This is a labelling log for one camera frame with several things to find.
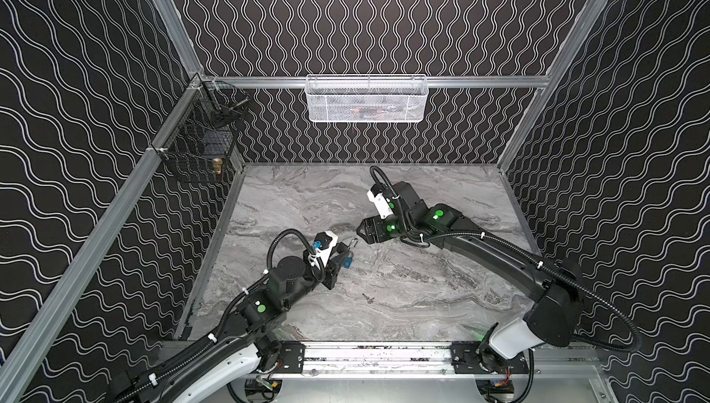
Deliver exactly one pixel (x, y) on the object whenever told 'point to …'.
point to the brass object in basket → (216, 164)
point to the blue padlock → (347, 262)
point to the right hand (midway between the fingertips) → (366, 228)
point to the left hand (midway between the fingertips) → (349, 250)
